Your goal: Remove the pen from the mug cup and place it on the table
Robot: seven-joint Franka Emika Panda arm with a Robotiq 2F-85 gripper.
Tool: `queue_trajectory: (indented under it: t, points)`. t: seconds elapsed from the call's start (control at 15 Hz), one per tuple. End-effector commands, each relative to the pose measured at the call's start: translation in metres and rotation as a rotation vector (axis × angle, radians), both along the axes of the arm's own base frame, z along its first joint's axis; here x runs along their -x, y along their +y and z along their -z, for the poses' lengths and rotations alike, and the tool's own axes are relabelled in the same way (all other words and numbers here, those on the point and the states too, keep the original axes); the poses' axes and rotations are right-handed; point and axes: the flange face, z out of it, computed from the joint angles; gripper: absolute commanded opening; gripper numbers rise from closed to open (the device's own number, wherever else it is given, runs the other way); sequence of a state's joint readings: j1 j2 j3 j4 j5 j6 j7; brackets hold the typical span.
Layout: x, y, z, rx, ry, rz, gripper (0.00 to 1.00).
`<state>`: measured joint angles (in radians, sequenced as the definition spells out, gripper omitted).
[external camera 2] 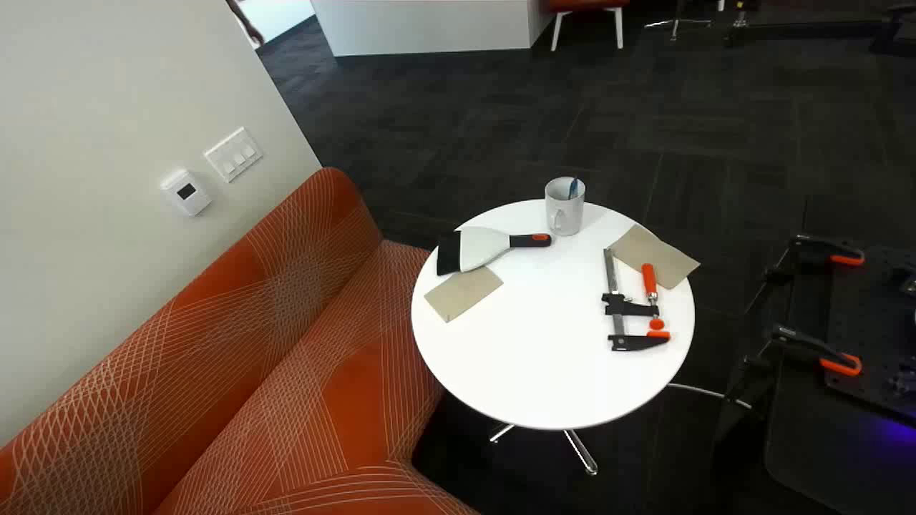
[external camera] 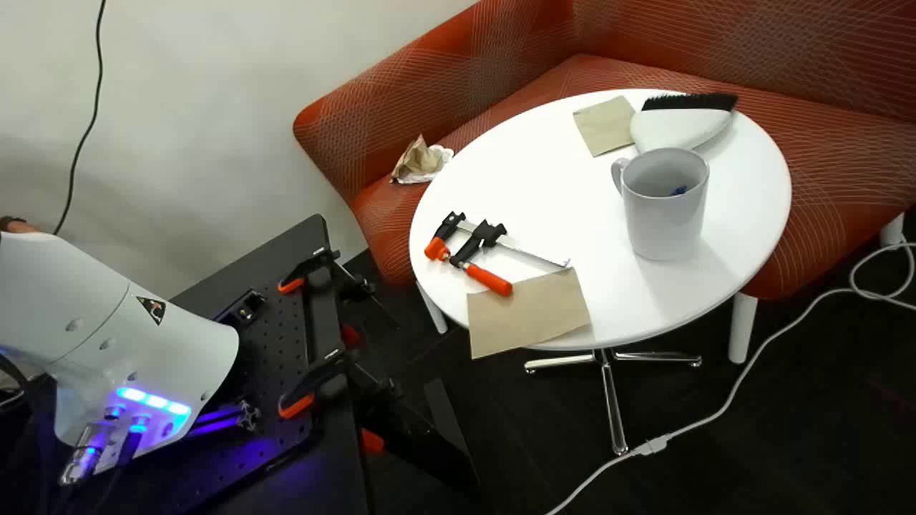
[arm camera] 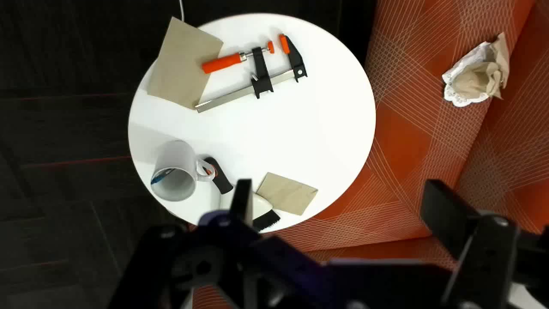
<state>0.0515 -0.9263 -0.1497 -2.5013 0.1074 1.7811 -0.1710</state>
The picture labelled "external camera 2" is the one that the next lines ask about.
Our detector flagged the grey mug cup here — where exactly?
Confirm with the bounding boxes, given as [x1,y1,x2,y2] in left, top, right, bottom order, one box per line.
[542,176,591,242]

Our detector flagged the small tan cardboard sheet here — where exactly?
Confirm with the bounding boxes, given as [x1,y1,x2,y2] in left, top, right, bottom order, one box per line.
[422,263,506,327]

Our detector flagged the chrome table base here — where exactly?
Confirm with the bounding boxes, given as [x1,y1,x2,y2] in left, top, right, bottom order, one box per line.
[486,382,755,481]

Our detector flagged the white counter block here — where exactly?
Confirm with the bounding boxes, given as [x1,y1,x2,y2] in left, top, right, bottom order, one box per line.
[309,0,552,60]

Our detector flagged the orange chair white legs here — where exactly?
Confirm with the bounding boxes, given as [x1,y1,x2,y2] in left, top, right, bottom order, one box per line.
[543,0,633,54]

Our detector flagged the orange patterned sofa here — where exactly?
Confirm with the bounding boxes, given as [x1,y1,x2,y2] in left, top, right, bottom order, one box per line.
[0,167,482,515]

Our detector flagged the steel bar clamp orange handle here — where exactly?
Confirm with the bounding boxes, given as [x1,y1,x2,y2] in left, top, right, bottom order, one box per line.
[598,246,676,355]

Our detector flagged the white light switch plate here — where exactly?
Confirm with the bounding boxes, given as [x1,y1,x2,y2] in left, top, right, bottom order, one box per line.
[200,124,266,187]

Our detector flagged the white wall thermostat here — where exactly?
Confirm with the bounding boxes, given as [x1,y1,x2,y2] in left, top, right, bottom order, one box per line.
[157,167,216,220]

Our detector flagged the black clamp with orange handle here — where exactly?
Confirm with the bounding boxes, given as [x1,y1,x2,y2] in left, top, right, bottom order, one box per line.
[752,325,868,385]
[761,233,870,290]

